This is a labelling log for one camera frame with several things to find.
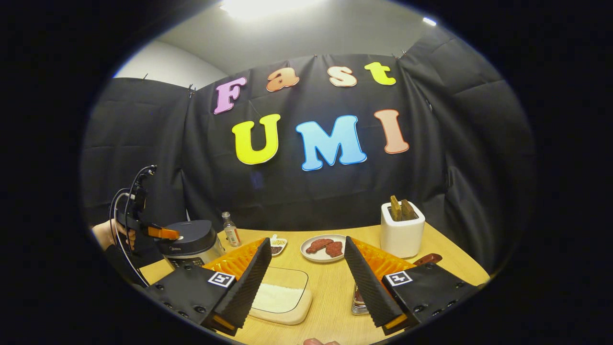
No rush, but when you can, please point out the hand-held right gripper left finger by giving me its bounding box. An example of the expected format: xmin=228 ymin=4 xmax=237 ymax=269
xmin=144 ymin=238 xmax=272 ymax=336

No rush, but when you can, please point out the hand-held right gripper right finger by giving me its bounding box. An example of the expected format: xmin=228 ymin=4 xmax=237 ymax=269
xmin=344 ymin=236 xmax=479 ymax=336

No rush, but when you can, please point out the metal wire chopstick holder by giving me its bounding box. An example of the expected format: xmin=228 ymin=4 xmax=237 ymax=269
xmin=352 ymin=283 xmax=369 ymax=315

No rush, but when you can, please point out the grey rice cooker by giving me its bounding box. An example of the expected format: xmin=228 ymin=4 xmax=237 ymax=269
xmin=156 ymin=220 xmax=226 ymax=269

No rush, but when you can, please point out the glass tray of rice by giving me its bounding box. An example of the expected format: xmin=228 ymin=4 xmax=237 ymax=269
xmin=249 ymin=267 xmax=313 ymax=325

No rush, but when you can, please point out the small clear bottle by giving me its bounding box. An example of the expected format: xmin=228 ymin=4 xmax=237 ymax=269
xmin=222 ymin=212 xmax=241 ymax=248

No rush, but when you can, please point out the white toaster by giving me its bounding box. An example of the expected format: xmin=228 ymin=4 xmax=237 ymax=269
xmin=381 ymin=201 xmax=426 ymax=258

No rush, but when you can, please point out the white round plate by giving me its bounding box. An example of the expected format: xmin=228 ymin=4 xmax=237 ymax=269
xmin=300 ymin=234 xmax=348 ymax=263

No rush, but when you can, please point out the black backdrop cloth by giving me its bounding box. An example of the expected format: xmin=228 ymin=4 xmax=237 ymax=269
xmin=81 ymin=26 xmax=534 ymax=274

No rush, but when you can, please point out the long ceiling light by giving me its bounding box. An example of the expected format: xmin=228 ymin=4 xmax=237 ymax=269
xmin=220 ymin=0 xmax=326 ymax=20

